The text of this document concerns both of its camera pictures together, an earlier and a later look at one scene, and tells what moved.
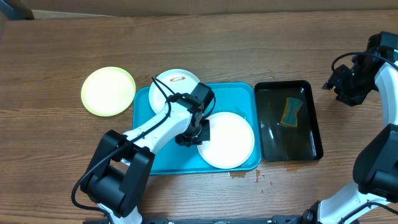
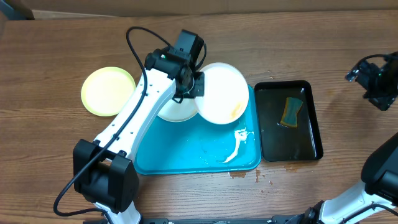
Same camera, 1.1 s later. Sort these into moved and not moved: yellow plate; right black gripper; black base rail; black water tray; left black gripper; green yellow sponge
Moved: left black gripper; right black gripper
Not moved: green yellow sponge; black base rail; yellow plate; black water tray
